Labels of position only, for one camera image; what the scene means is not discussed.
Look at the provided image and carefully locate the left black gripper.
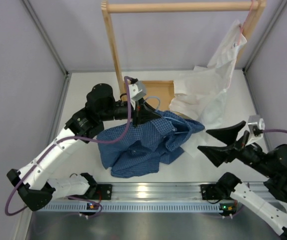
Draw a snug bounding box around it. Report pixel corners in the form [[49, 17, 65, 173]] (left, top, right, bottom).
[[99, 97, 161, 128]]

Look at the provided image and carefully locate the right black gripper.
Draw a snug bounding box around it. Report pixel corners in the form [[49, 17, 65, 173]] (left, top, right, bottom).
[[197, 120, 275, 177]]

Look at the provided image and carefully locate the blue checked shirt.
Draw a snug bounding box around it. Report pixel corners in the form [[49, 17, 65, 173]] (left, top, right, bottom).
[[97, 111, 205, 178]]

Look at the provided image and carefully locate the blue wire hanger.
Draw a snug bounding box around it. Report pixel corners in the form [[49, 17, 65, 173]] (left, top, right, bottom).
[[144, 96, 188, 135]]

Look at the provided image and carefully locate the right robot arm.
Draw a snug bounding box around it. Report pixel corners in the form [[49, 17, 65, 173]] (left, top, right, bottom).
[[198, 115, 287, 240]]

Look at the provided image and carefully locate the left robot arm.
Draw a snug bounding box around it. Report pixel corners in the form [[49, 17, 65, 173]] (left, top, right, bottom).
[[6, 78, 161, 212]]

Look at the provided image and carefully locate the white shirt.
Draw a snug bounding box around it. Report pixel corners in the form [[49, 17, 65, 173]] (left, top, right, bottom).
[[168, 18, 248, 159]]

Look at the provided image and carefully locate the wooden clothes rack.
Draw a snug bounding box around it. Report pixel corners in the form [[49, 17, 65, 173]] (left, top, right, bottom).
[[100, 0, 268, 121]]

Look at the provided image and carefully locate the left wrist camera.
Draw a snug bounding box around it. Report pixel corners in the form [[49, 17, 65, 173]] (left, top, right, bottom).
[[128, 80, 147, 109]]

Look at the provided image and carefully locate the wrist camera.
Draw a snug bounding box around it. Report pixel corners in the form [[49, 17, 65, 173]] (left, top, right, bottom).
[[128, 80, 147, 109], [247, 114, 265, 145]]

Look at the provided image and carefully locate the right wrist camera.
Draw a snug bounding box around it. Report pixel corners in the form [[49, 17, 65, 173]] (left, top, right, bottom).
[[247, 114, 265, 145]]

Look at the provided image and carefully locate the right aluminium frame post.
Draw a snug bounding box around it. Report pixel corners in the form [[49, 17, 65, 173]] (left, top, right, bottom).
[[242, 0, 287, 73]]

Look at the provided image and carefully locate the aluminium frame post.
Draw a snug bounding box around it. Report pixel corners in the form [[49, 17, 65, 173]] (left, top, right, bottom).
[[19, 0, 71, 95], [242, 0, 287, 73]]

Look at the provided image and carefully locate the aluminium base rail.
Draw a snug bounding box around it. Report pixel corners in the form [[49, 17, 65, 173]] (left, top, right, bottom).
[[48, 181, 287, 201]]

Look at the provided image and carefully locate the left aluminium frame post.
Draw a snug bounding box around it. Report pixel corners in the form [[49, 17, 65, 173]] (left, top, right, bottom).
[[19, 0, 71, 95]]

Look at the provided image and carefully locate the pink wire hanger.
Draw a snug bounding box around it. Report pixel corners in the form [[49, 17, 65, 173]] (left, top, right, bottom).
[[225, 0, 256, 90]]

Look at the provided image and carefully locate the grey slotted cable duct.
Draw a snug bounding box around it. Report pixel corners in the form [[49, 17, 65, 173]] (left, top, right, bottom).
[[40, 200, 226, 213]]

